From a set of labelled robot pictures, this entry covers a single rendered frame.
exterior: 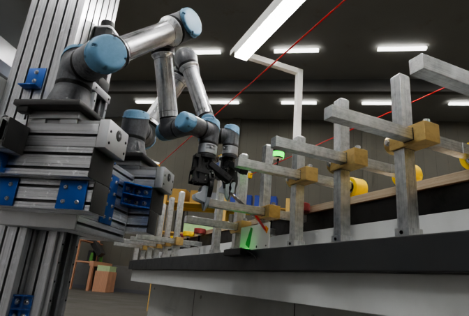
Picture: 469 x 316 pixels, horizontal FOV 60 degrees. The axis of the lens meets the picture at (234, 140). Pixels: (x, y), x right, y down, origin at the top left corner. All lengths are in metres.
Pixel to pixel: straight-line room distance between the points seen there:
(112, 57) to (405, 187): 0.91
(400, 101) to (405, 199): 0.26
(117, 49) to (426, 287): 1.06
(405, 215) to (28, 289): 1.18
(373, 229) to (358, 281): 0.31
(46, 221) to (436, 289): 1.10
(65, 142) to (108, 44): 0.32
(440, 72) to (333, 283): 0.72
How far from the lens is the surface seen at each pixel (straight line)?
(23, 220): 1.48
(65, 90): 1.40
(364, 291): 1.19
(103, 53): 1.32
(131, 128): 1.83
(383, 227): 1.44
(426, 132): 1.07
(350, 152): 1.25
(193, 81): 1.91
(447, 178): 1.28
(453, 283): 1.00
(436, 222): 1.30
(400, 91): 1.17
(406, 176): 1.09
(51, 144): 1.33
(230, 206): 1.58
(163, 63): 1.69
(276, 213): 1.63
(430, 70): 0.78
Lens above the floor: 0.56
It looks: 20 degrees up
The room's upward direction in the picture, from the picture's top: 5 degrees clockwise
